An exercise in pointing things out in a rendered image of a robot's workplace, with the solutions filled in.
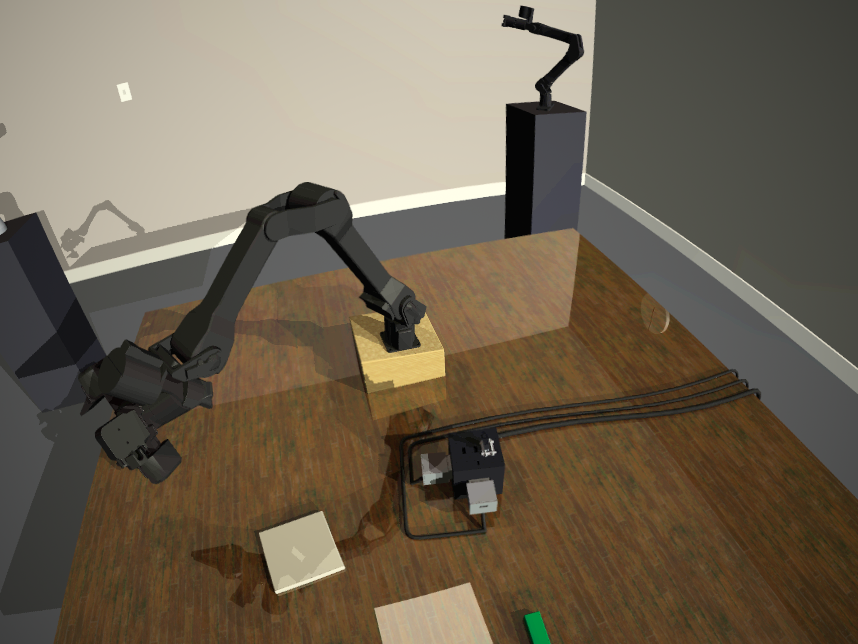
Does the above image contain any green rectangular block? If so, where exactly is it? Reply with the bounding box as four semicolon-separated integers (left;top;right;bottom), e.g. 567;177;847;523
524;611;551;644

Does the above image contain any cream flat square panel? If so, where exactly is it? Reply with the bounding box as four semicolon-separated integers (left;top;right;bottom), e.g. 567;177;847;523
258;511;345;594

